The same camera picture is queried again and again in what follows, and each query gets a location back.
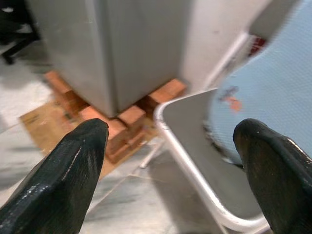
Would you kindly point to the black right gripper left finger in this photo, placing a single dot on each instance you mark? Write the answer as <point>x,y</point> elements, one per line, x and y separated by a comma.
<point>53,185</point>

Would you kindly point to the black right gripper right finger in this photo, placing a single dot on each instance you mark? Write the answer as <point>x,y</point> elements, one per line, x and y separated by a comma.
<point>278,182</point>

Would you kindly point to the fridge door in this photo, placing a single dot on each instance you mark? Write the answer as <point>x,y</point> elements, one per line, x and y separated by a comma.
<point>73,48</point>

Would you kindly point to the grey fridge cabinet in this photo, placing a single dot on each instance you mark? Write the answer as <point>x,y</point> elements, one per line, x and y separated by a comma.
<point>148,48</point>

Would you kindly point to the flat cardboard sheet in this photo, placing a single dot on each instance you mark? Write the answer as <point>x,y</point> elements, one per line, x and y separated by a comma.
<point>44,122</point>

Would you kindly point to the red brick stack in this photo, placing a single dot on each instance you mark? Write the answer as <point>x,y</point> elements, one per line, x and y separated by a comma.
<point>63,90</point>
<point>126,129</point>
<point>168,90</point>

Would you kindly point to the light blue fabric bag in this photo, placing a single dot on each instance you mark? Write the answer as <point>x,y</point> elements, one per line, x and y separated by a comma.
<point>268,85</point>

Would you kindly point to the white folding chair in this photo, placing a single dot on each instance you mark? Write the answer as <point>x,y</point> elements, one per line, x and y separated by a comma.
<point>190,136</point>

